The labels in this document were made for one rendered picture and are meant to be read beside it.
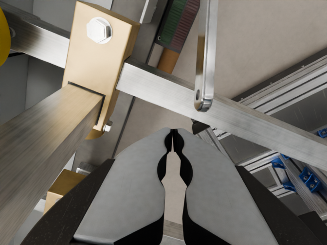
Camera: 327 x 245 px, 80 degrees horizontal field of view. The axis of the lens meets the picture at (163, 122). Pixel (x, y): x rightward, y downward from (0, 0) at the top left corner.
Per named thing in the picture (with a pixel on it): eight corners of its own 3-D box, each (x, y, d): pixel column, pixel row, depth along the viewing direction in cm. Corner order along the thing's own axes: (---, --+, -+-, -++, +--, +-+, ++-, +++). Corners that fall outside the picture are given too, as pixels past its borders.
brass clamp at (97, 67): (146, 26, 21) (139, 27, 17) (113, 126, 27) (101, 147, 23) (90, 1, 20) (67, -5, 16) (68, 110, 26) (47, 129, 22)
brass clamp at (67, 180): (97, 178, 33) (85, 202, 29) (81, 224, 39) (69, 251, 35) (60, 166, 32) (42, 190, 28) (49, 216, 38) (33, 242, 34)
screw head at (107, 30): (115, 23, 17) (111, 23, 16) (109, 47, 18) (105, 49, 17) (91, 12, 16) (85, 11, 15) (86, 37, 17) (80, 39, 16)
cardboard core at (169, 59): (186, 41, 89) (161, 98, 102) (185, 40, 96) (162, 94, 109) (170, 34, 88) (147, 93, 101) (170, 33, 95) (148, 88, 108)
